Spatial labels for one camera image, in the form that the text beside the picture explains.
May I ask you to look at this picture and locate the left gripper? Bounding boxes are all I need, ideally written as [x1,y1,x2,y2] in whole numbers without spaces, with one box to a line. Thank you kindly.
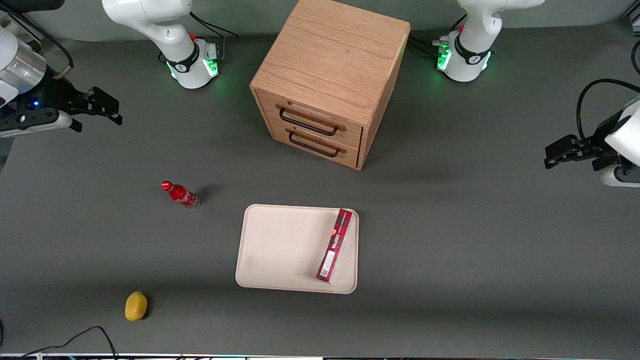
[544,110,629,172]

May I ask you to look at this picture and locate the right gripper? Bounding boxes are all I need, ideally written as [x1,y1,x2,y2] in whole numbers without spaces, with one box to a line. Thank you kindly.
[0,76,124,134]

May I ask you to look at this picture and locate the red coke bottle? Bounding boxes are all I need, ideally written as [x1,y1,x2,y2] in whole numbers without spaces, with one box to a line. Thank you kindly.
[160,180,201,210]

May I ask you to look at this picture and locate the beige plastic tray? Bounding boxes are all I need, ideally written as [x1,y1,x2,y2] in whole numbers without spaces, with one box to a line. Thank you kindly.
[235,203,360,295]

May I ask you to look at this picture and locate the yellow lemon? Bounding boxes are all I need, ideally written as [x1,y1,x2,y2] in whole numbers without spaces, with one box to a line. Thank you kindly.
[124,291,148,322]

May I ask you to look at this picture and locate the wooden drawer front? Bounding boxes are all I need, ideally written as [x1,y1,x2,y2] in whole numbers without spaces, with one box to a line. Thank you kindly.
[270,125,361,169]
[256,91,364,151]

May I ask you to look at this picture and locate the wooden drawer cabinet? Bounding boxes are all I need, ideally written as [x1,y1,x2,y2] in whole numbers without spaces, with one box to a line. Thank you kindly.
[249,0,412,171]

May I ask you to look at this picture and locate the long red cardboard box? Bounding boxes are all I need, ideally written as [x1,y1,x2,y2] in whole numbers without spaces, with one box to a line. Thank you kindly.
[315,208,354,284]

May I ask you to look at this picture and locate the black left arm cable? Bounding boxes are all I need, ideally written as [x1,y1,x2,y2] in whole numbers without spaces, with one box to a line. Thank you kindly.
[576,39,640,144]

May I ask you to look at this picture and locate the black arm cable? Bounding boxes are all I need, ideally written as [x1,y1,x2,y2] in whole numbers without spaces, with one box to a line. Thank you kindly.
[0,9,75,80]
[576,39,640,144]

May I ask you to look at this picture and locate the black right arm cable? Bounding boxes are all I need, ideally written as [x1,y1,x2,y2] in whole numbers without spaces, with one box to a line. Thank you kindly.
[0,9,75,80]

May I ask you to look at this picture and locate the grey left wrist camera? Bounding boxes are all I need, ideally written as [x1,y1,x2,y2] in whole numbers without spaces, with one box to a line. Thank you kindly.
[599,164,640,189]

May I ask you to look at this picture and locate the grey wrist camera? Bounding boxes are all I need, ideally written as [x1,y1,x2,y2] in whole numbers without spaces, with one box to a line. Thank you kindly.
[0,110,84,139]
[599,164,640,189]

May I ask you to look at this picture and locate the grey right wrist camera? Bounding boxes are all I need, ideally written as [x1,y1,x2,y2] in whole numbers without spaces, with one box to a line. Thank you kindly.
[0,110,84,139]

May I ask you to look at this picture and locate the black right base cable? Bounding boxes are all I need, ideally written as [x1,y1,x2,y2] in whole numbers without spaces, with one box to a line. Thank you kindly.
[189,11,240,64]

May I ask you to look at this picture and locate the black left base cables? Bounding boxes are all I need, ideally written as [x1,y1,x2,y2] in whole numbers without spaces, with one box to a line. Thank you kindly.
[407,14,467,60]

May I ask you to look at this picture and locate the black metal drawer handle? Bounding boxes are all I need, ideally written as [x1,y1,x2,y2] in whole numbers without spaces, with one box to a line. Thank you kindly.
[288,130,341,159]
[278,107,340,137]

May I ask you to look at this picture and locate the black cable at table edge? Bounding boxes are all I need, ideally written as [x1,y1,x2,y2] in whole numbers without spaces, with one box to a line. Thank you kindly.
[15,326,119,360]

